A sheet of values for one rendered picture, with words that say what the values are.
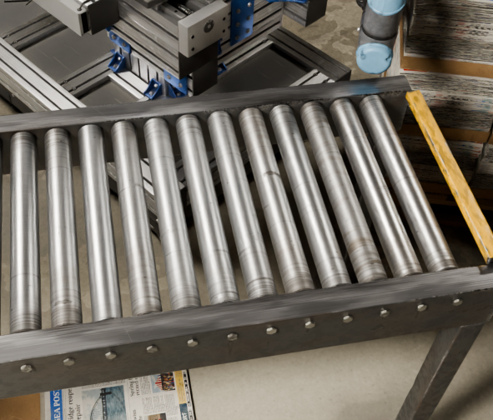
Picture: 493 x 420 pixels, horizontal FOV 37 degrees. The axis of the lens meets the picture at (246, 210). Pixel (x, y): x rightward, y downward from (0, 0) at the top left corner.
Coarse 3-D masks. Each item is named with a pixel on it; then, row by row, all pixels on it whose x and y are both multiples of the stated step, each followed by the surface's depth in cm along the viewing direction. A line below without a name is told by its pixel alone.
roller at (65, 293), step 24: (48, 144) 141; (48, 168) 137; (72, 168) 139; (48, 192) 134; (72, 192) 135; (48, 216) 131; (72, 216) 131; (48, 240) 128; (72, 240) 127; (72, 264) 124; (72, 288) 120; (72, 312) 117
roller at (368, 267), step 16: (304, 112) 150; (320, 112) 149; (304, 128) 150; (320, 128) 146; (320, 144) 144; (336, 144) 145; (320, 160) 142; (336, 160) 141; (336, 176) 138; (336, 192) 136; (352, 192) 136; (336, 208) 135; (352, 208) 133; (352, 224) 131; (352, 240) 130; (368, 240) 129; (352, 256) 129; (368, 256) 127; (368, 272) 125; (384, 272) 125
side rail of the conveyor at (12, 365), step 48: (336, 288) 122; (384, 288) 123; (432, 288) 123; (480, 288) 123; (0, 336) 114; (48, 336) 114; (96, 336) 115; (144, 336) 115; (192, 336) 116; (240, 336) 119; (288, 336) 122; (336, 336) 126; (384, 336) 129; (0, 384) 116; (48, 384) 119
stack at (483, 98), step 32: (416, 0) 174; (448, 0) 172; (480, 0) 171; (416, 32) 180; (448, 32) 179; (480, 32) 177; (448, 96) 194; (480, 96) 193; (480, 128) 202; (416, 160) 215; (480, 160) 212; (448, 224) 235
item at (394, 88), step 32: (192, 96) 151; (224, 96) 151; (256, 96) 151; (288, 96) 152; (320, 96) 152; (352, 96) 153; (384, 96) 155; (0, 128) 142; (32, 128) 143; (64, 128) 144
